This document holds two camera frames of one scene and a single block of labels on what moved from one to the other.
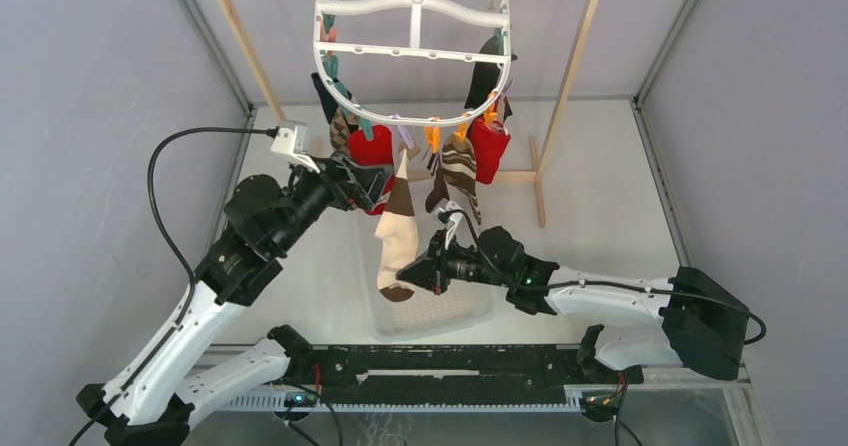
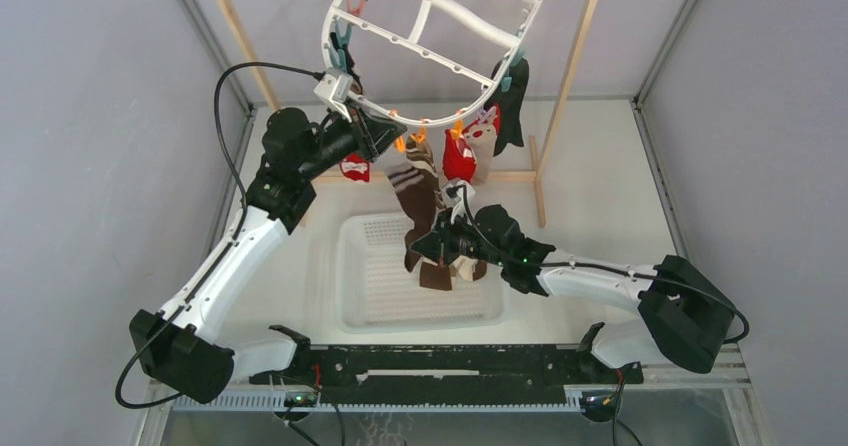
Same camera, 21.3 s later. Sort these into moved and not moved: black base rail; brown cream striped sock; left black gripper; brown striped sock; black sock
Moved: black sock; brown striped sock; brown cream striped sock; left black gripper
Not moved: black base rail
